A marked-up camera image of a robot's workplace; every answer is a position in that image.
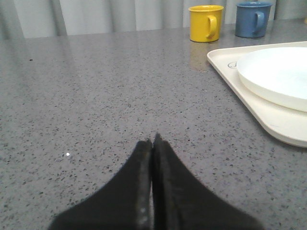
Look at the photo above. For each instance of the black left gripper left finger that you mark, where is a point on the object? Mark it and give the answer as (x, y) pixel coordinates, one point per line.
(122, 204)

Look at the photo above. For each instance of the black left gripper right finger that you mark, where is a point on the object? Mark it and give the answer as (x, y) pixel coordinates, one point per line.
(181, 202)

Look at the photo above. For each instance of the white round plate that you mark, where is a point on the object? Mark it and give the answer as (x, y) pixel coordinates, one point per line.
(278, 75)

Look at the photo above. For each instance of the cream rabbit serving tray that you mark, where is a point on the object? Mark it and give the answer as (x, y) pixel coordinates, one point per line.
(284, 124)

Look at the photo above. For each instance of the yellow enamel mug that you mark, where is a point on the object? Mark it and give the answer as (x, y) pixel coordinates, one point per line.
(205, 23)

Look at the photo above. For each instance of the blue enamel mug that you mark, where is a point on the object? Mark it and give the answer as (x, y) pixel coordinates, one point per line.
(252, 18)

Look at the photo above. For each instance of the grey curtain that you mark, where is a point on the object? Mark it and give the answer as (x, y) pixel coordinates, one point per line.
(47, 18)

